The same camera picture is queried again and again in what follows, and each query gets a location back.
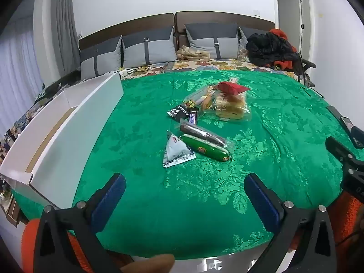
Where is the clear bag of bread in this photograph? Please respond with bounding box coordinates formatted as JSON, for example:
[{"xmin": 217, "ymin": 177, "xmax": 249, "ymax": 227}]
[{"xmin": 210, "ymin": 91, "xmax": 252, "ymax": 121}]

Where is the grey two-tone pillow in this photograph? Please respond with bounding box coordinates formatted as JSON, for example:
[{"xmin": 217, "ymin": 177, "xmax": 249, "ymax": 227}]
[
  {"xmin": 80, "ymin": 35, "xmax": 123, "ymax": 80},
  {"xmin": 238, "ymin": 26, "xmax": 270, "ymax": 52},
  {"xmin": 184, "ymin": 23, "xmax": 239, "ymax": 60},
  {"xmin": 122, "ymin": 25, "xmax": 178, "ymax": 69}
]

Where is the person's right forearm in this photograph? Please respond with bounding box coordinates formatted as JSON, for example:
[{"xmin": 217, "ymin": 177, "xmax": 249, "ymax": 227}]
[{"xmin": 327, "ymin": 190, "xmax": 364, "ymax": 262}]

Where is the clear bag of sausages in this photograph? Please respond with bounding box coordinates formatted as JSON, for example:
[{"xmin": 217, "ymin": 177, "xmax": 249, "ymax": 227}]
[{"xmin": 182, "ymin": 85, "xmax": 219, "ymax": 111}]

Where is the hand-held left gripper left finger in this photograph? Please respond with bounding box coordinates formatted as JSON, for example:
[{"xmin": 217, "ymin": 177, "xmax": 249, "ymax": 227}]
[{"xmin": 33, "ymin": 173, "xmax": 126, "ymax": 273}]

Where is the dark brown snack bar packet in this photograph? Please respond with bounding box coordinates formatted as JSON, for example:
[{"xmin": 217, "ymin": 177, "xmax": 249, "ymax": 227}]
[{"xmin": 179, "ymin": 119, "xmax": 228, "ymax": 148}]

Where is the black metal frame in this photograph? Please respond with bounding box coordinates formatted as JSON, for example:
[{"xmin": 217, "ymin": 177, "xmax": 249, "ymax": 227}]
[{"xmin": 296, "ymin": 52, "xmax": 317, "ymax": 88}]

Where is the white triangular snack packet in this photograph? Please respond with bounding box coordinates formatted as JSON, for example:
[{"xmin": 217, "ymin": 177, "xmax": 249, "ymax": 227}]
[{"xmin": 162, "ymin": 131, "xmax": 197, "ymax": 169}]

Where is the green patterned blanket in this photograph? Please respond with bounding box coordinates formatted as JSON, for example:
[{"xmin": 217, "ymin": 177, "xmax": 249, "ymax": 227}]
[{"xmin": 11, "ymin": 70, "xmax": 364, "ymax": 260}]

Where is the white sheer curtain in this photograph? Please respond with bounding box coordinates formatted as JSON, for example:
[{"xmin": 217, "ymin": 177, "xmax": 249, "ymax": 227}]
[{"xmin": 0, "ymin": 6, "xmax": 54, "ymax": 126}]

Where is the red snack packet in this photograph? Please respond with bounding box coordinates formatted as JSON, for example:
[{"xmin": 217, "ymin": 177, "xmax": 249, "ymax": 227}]
[{"xmin": 215, "ymin": 81, "xmax": 251, "ymax": 95}]

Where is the grey curtain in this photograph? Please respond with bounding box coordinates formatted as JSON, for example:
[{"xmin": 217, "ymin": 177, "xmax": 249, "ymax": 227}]
[{"xmin": 51, "ymin": 0, "xmax": 79, "ymax": 77}]

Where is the green sausage packet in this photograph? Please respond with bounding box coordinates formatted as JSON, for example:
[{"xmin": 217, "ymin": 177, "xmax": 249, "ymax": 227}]
[{"xmin": 181, "ymin": 134, "xmax": 234, "ymax": 162}]

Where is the black snack packet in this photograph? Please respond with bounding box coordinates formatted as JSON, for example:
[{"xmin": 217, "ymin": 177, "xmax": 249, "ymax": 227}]
[{"xmin": 166, "ymin": 104, "xmax": 192, "ymax": 120}]

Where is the black jacket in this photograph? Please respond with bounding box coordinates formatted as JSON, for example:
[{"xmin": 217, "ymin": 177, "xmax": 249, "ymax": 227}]
[{"xmin": 246, "ymin": 32, "xmax": 302, "ymax": 70}]

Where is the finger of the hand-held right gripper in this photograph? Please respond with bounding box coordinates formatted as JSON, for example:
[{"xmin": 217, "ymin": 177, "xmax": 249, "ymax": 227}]
[
  {"xmin": 325, "ymin": 136, "xmax": 356, "ymax": 166},
  {"xmin": 351, "ymin": 126, "xmax": 364, "ymax": 149}
]

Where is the white door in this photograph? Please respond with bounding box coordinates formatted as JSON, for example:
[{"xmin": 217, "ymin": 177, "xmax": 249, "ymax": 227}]
[{"xmin": 274, "ymin": 0, "xmax": 311, "ymax": 60}]

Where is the beige patterned cloth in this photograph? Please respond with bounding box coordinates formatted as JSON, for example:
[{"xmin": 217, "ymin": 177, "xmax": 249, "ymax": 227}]
[{"xmin": 176, "ymin": 45, "xmax": 211, "ymax": 62}]

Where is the orange garment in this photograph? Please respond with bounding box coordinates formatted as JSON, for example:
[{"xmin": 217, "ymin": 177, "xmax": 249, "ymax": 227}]
[{"xmin": 269, "ymin": 28, "xmax": 302, "ymax": 72}]

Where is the brown padded headboard panel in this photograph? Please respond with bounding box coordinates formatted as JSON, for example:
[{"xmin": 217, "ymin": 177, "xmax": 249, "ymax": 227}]
[
  {"xmin": 175, "ymin": 11, "xmax": 276, "ymax": 44},
  {"xmin": 78, "ymin": 13, "xmax": 175, "ymax": 52}
]

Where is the white cardboard box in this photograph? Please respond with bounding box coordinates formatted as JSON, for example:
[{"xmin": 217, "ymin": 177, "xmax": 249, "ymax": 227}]
[{"xmin": 0, "ymin": 72, "xmax": 124, "ymax": 209}]

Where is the person's left hand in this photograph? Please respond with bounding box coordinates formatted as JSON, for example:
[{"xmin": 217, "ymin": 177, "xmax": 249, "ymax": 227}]
[{"xmin": 119, "ymin": 254, "xmax": 175, "ymax": 273}]

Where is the person's orange fleece clothing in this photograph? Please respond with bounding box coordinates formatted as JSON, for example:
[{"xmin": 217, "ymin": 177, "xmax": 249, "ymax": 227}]
[{"xmin": 21, "ymin": 219, "xmax": 94, "ymax": 273}]

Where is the black bag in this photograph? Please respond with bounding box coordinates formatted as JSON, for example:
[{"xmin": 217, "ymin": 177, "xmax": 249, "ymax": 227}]
[{"xmin": 36, "ymin": 82, "xmax": 62, "ymax": 103}]

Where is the black phone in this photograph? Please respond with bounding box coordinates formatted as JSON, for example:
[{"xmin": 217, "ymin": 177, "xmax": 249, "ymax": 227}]
[{"xmin": 340, "ymin": 116, "xmax": 355, "ymax": 132}]

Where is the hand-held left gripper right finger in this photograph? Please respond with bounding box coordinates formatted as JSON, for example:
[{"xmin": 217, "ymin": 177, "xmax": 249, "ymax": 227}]
[{"xmin": 244, "ymin": 173, "xmax": 337, "ymax": 273}]

